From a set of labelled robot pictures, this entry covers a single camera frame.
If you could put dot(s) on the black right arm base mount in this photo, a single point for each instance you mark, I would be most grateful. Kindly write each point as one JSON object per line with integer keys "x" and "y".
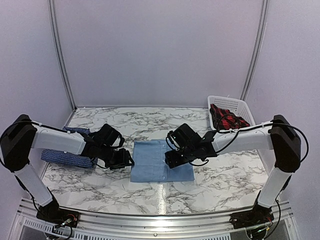
{"x": 256, "y": 216}

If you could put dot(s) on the light blue long sleeve shirt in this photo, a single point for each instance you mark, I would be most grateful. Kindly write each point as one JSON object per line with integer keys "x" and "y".
{"x": 150, "y": 166}

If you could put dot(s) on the white plastic laundry basket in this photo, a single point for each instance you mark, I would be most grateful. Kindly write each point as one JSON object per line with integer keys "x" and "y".
{"x": 236, "y": 106}

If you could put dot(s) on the navy checked shirt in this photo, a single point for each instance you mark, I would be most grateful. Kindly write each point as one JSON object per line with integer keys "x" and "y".
{"x": 70, "y": 157}

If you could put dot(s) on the aluminium corner post right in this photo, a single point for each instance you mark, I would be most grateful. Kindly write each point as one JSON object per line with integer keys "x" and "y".
{"x": 256, "y": 48}

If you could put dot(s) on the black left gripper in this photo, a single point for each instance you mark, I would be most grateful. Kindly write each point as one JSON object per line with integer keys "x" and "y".
{"x": 123, "y": 160}

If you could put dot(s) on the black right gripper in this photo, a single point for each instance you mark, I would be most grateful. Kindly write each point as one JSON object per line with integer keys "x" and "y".
{"x": 173, "y": 161}

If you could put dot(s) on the aluminium front frame rail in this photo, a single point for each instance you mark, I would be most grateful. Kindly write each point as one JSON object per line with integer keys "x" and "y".
{"x": 112, "y": 226}

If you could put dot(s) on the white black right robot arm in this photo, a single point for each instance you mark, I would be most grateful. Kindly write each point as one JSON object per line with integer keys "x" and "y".
{"x": 276, "y": 141}

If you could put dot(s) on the aluminium corner post left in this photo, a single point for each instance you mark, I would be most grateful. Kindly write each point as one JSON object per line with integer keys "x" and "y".
{"x": 59, "y": 54}

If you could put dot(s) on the red black plaid shirt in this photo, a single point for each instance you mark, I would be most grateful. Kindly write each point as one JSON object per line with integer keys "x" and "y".
{"x": 224, "y": 119}

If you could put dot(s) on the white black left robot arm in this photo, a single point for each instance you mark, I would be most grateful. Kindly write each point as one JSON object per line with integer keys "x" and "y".
{"x": 25, "y": 138}

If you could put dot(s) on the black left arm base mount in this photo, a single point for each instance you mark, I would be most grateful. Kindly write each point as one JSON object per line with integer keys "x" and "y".
{"x": 53, "y": 213}

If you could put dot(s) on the aluminium corner post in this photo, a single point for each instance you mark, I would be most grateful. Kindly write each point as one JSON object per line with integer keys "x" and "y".
{"x": 256, "y": 48}
{"x": 59, "y": 54}

